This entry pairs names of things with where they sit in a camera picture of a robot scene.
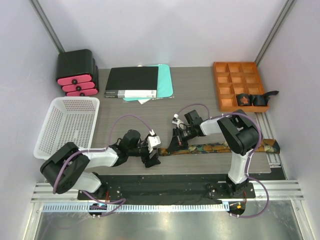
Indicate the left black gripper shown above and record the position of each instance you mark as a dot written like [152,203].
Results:
[149,161]

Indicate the white perforated plastic basket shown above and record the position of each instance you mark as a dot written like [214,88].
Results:
[68,119]

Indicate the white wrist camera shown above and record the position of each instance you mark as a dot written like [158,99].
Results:
[153,142]
[176,121]

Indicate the black notebook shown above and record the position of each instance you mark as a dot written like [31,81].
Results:
[132,82]

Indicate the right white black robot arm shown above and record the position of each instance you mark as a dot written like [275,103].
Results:
[240,133]

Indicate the rolled tie orange leaf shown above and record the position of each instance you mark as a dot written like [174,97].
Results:
[243,99]

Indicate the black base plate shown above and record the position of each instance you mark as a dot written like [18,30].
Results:
[163,178]

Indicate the aluminium rail frame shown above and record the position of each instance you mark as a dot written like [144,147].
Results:
[179,191]

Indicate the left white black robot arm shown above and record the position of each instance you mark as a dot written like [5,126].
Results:
[66,169]

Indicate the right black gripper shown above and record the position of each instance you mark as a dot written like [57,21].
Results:
[177,143]

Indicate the floral patterned necktie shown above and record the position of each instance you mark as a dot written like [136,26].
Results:
[266,146]

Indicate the orange compartment tray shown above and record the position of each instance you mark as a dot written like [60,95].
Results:
[235,78]

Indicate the white slotted cable duct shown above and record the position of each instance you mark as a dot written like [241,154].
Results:
[90,207]

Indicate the rolled dark blue tie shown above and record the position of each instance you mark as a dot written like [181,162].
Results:
[262,99]

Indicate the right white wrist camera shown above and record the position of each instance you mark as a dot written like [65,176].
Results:
[176,121]

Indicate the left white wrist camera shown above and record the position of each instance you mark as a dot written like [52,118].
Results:
[153,142]

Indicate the black pink drawer organizer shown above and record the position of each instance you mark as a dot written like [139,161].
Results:
[77,73]

